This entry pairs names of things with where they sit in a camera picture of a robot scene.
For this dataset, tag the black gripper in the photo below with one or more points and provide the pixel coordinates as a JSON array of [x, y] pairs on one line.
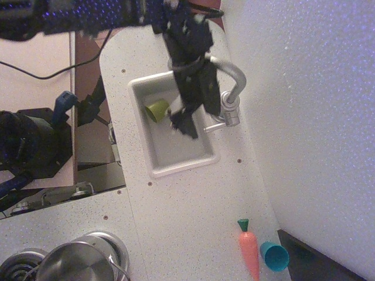
[[198, 86]]

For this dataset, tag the silver curved faucet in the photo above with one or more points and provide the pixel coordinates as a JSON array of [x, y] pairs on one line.
[[229, 100]]

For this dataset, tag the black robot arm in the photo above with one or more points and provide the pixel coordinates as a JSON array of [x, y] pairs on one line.
[[186, 34]]

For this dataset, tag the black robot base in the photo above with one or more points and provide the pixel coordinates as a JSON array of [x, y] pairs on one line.
[[35, 145]]

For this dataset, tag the green plastic cup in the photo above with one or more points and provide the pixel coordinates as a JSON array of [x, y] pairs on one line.
[[157, 110]]

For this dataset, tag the grey toy sink basin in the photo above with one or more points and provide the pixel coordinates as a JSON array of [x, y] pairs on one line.
[[168, 151]]

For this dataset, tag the blue clamp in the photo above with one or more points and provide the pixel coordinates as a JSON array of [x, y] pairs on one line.
[[63, 103]]

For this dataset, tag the orange toy carrot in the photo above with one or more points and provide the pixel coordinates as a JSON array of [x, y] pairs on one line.
[[249, 249]]

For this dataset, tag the silver stove burner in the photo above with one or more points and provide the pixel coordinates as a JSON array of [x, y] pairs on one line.
[[23, 265], [119, 247]]

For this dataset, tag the stainless steel pot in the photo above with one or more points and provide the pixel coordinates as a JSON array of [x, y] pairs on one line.
[[84, 258]]

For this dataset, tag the teal plastic cup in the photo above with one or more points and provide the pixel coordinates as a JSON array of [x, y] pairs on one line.
[[275, 256]]

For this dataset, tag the silver stove burner left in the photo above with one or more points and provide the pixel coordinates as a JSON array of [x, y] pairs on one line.
[[23, 265]]

